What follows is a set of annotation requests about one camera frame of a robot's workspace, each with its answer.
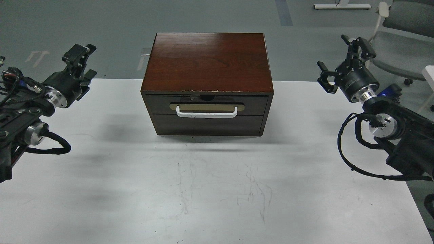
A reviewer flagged wooden drawer with white handle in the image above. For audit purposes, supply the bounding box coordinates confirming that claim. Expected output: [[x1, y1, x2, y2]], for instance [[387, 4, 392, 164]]
[[144, 95, 268, 115]]

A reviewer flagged dark wooden cabinet box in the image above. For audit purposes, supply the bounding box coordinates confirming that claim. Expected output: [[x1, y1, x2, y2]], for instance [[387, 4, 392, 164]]
[[141, 33, 273, 137]]

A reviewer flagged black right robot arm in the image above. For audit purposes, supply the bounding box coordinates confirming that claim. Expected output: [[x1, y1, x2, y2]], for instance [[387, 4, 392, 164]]
[[317, 35, 434, 182]]

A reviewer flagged grey office chair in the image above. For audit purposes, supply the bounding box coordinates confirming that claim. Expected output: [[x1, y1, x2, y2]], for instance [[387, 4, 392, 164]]
[[369, 0, 434, 81]]

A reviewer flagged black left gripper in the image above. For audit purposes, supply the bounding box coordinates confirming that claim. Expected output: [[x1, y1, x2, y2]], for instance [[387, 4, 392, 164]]
[[42, 44, 97, 108]]

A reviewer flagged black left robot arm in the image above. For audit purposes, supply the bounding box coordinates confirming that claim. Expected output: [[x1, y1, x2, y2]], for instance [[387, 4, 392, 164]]
[[0, 44, 97, 182]]

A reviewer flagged white desk base bar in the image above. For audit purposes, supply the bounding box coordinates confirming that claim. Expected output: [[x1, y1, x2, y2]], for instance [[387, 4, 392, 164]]
[[313, 0, 372, 10]]

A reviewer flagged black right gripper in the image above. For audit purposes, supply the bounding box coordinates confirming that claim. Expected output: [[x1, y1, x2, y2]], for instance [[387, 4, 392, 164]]
[[317, 35, 379, 103]]

